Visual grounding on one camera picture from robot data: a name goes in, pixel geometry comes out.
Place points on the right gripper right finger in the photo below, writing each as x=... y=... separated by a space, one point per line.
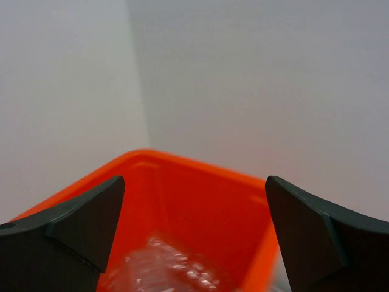
x=324 y=246

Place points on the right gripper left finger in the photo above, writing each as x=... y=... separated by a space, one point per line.
x=65 y=247

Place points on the clear bottle orange blue label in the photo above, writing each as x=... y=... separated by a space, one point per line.
x=162 y=266

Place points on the orange plastic bin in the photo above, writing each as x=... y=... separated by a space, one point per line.
x=215 y=213

